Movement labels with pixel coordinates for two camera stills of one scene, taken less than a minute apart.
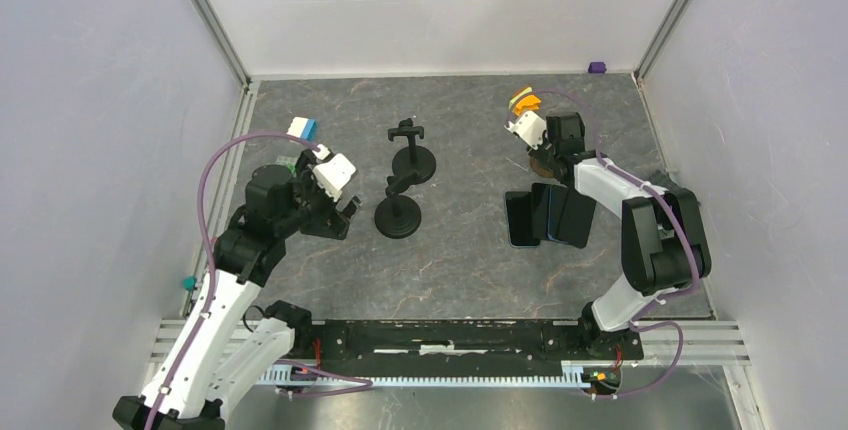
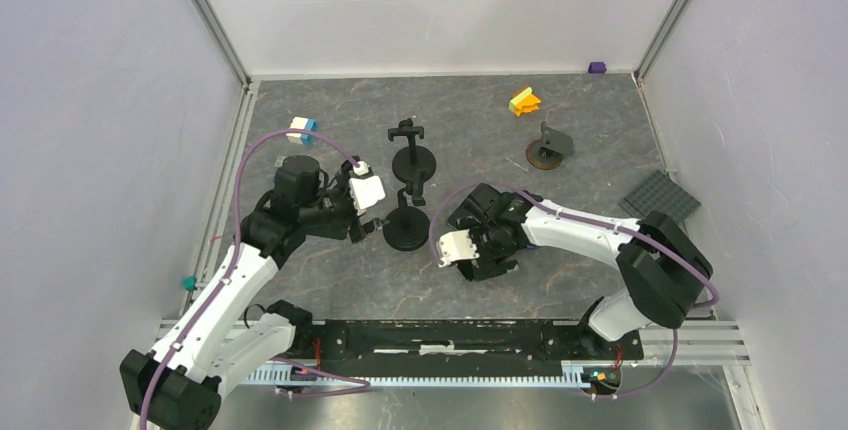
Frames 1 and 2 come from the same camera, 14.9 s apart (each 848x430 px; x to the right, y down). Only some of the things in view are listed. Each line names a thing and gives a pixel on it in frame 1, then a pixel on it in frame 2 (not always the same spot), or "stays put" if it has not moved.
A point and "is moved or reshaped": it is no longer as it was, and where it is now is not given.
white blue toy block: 304,128 stays put
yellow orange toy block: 527,103 stays put
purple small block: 597,67 stays put
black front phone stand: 398,216 is moved or reshaped
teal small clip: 189,282 stays put
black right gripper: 540,150 -> 485,267
